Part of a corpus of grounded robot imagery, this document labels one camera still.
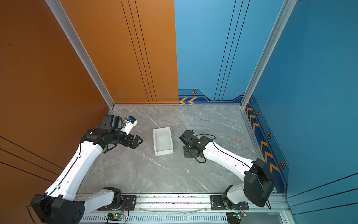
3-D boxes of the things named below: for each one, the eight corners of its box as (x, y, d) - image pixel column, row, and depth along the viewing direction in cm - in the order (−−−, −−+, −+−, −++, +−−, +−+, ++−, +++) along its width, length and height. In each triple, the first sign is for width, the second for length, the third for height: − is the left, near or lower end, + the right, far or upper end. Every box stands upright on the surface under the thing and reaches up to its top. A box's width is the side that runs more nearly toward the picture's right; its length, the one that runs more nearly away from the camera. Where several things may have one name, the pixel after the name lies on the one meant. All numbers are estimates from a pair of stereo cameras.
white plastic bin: (155, 157, 92) (154, 152, 87) (154, 133, 104) (152, 128, 99) (174, 154, 93) (173, 149, 88) (170, 131, 105) (170, 126, 100)
